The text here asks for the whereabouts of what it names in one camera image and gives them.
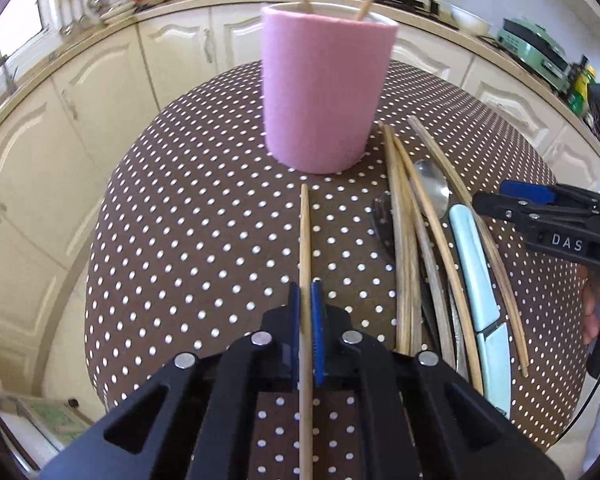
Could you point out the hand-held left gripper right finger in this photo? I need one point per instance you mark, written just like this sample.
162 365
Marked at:
317 330

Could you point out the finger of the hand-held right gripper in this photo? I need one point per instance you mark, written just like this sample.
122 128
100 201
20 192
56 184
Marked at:
500 207
527 192

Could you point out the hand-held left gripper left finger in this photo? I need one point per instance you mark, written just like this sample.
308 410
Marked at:
294 320

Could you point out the light blue knife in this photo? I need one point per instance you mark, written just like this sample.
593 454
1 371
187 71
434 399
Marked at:
472 260

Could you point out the matte steel spoon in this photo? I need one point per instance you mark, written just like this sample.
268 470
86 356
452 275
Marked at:
432 185

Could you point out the dark wooden chopstick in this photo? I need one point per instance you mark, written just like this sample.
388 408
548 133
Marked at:
437 290

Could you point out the polished steel spoon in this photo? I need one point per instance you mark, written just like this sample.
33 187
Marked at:
382 225

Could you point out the pink cylindrical utensil cup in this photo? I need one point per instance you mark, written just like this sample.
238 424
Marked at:
320 100

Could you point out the person's right hand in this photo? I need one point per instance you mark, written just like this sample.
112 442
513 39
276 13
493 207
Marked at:
592 310

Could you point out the green countertop appliance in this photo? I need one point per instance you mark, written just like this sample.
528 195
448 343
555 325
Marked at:
530 45

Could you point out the white bowl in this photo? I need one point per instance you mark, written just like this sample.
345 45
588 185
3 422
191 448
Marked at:
470 20

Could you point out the green printed carton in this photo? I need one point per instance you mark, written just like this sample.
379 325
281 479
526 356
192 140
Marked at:
55 417

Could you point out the cream kitchen cabinets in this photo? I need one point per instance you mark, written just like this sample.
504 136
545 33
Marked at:
30 170

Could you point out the stack of white plates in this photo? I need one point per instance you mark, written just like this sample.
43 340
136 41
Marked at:
117 10

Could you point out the rack of hanging ladles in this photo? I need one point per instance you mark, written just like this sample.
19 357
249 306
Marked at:
72 5

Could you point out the kitchen window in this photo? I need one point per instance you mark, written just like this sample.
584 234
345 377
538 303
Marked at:
15 15

